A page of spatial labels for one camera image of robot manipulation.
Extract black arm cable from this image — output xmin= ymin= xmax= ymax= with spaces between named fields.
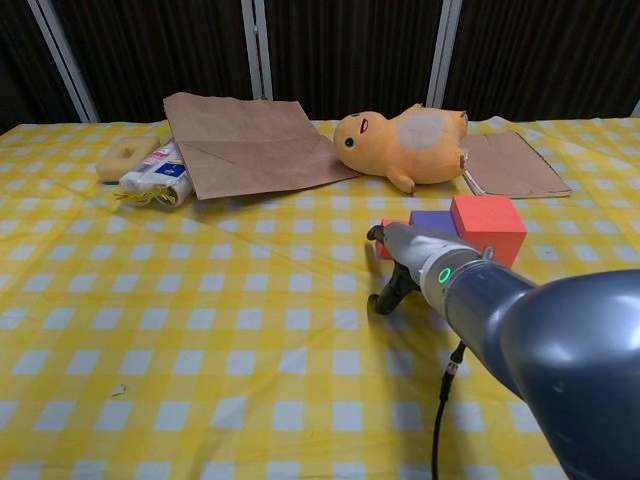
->
xmin=432 ymin=342 xmax=469 ymax=480

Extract brown paper bag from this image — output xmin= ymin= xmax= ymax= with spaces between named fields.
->
xmin=162 ymin=92 xmax=362 ymax=202

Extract yellow sponge with hole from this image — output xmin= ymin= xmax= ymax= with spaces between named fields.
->
xmin=95 ymin=137 xmax=162 ymax=184

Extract small red foam cube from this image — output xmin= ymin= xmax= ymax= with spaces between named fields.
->
xmin=374 ymin=218 xmax=414 ymax=261

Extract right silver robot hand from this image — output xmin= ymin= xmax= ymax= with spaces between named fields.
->
xmin=366 ymin=223 xmax=482 ymax=316

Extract large red foam cube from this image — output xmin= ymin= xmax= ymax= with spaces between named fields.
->
xmin=450 ymin=194 xmax=529 ymax=266

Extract brown spiral notebook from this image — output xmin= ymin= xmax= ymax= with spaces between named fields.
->
xmin=459 ymin=130 xmax=574 ymax=200

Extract yellow checkered tablecloth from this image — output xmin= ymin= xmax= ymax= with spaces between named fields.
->
xmin=0 ymin=115 xmax=640 ymax=480

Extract white plastic package blue label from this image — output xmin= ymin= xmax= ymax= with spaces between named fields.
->
xmin=118 ymin=139 xmax=195 ymax=206

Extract purple foam cube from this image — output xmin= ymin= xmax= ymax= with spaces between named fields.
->
xmin=408 ymin=209 xmax=464 ymax=237

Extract yellow shredded paper bundle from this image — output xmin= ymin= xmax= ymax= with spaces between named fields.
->
xmin=112 ymin=184 xmax=184 ymax=208

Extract orange plush toy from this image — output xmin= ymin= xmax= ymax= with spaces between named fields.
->
xmin=332 ymin=103 xmax=470 ymax=194

